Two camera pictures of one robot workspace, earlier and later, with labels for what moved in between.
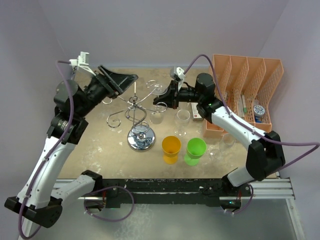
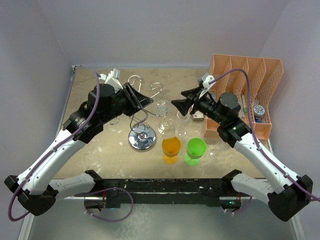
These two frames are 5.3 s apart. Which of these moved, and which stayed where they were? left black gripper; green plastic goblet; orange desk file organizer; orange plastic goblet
Moved: left black gripper
Stayed: orange plastic goblet; green plastic goblet; orange desk file organizer
